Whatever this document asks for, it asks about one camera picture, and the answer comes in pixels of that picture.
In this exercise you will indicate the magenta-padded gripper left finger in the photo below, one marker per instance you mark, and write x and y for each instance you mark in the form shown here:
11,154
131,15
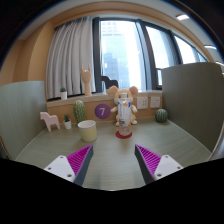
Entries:
63,166

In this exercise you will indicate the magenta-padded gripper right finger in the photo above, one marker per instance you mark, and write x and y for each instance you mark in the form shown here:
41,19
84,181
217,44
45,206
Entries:
165,165

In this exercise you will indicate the clear plastic water bottle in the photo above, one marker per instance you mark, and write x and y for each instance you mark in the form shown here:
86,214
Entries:
124,115

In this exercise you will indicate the small plant in white pot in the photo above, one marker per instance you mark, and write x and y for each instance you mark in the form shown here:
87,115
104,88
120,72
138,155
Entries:
63,95
67,125

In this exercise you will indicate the cream yellow cup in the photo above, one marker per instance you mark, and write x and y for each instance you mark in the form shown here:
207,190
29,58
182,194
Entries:
87,131

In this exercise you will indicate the pink horse figurine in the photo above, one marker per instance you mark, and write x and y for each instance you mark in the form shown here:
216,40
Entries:
49,120

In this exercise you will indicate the round green cactus figure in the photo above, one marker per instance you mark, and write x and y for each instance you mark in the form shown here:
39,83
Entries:
161,115

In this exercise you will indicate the flat round red coaster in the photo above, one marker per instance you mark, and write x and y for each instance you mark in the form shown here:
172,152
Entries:
118,136

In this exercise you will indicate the tall green cactus figure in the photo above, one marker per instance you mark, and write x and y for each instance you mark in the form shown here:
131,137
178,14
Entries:
79,111

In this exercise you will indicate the round purple number sign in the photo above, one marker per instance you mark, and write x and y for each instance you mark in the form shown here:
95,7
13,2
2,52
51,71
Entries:
102,111

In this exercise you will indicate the green desk partition panel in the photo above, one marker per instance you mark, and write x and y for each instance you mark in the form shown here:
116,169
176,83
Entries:
21,113
193,103

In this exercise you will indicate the wooden hand model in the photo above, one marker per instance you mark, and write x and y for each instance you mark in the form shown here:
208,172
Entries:
86,83

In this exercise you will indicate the beige plush mouse toy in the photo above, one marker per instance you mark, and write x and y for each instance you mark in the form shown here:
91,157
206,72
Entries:
113,91

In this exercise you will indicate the dark chair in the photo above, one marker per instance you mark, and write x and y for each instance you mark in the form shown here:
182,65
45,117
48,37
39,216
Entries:
109,82

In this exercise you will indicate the grey white curtain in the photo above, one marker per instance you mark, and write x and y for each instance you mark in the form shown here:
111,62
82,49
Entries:
70,60

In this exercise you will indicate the ceiling lights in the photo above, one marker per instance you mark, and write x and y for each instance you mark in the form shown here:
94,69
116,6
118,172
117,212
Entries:
182,16

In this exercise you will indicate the white wall socket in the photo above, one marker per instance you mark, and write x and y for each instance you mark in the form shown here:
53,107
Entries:
155,102
142,103

